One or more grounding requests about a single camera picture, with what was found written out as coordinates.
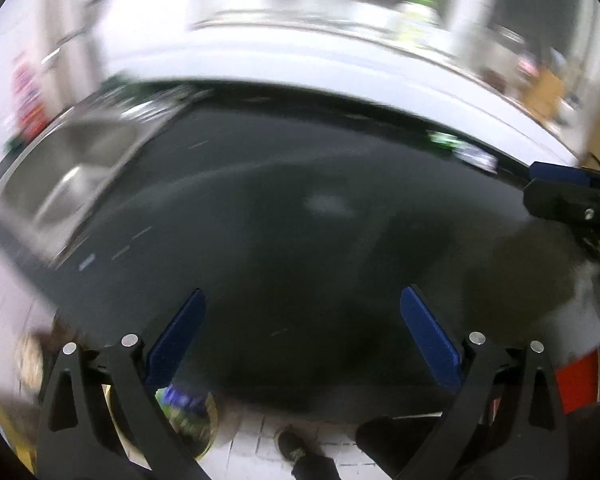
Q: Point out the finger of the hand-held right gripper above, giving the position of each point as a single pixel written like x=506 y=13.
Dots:
x=565 y=205
x=560 y=172

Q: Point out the brown jar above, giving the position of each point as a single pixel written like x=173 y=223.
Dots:
x=493 y=79

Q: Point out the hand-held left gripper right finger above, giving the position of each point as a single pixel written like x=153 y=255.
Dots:
x=430 y=340

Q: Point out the person's black shoe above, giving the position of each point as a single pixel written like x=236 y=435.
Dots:
x=291 y=444

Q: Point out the small cardboard box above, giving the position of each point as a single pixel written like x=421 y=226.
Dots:
x=545 y=92

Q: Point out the white raised ledge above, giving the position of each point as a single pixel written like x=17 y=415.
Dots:
x=355 y=72

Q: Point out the green capped plastic bottle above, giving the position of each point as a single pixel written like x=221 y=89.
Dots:
x=417 y=15

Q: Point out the metal faucet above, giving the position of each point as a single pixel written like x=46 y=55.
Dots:
x=72 y=30

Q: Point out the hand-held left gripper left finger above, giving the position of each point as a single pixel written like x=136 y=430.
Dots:
x=177 y=335

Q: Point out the red object with chrome rim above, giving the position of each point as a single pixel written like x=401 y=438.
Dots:
x=577 y=382

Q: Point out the pink item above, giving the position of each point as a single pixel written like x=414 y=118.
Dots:
x=526 y=65

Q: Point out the tan patterned object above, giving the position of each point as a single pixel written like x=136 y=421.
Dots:
x=30 y=365

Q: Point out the blue plastic wrapper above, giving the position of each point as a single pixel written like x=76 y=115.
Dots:
x=180 y=396

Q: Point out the round trash bin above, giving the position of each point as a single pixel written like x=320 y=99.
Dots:
x=200 y=430

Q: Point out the stainless steel sink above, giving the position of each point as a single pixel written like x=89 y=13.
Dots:
x=80 y=160

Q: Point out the small green wrapper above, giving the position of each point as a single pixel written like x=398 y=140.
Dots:
x=444 y=140

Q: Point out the person's dark pants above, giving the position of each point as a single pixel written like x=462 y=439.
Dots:
x=315 y=467

